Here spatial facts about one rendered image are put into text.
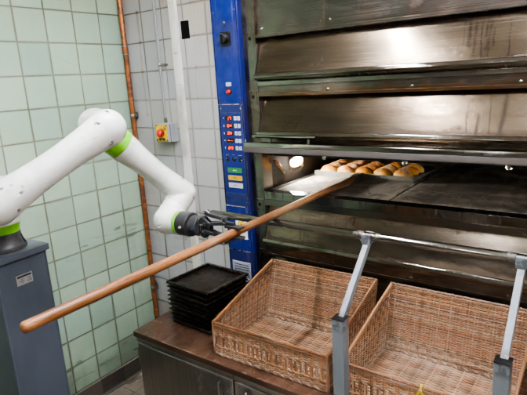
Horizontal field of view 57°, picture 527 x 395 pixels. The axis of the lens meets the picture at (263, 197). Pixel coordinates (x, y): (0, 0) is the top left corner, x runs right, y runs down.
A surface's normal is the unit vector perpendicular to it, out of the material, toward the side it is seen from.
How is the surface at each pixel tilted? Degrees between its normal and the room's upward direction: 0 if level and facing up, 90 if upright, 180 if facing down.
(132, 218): 90
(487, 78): 90
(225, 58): 90
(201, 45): 90
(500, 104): 70
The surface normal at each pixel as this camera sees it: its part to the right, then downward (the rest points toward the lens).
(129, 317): 0.81, 0.09
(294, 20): -0.56, 0.22
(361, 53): -0.57, -0.12
